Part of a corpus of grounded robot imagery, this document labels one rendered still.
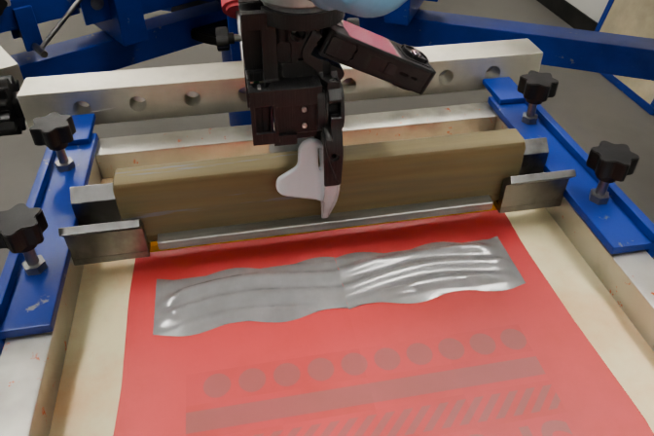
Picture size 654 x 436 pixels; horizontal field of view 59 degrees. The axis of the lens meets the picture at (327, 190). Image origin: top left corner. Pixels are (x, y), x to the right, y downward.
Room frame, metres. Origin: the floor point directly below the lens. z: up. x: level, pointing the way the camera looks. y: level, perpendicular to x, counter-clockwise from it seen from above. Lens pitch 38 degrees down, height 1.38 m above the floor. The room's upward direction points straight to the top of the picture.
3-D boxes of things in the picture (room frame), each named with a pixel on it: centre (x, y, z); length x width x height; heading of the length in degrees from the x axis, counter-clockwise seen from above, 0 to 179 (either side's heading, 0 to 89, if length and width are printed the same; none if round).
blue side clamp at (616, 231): (0.55, -0.27, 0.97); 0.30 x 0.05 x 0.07; 10
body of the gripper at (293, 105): (0.46, 0.03, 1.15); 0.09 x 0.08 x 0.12; 100
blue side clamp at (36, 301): (0.45, 0.28, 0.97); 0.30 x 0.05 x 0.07; 10
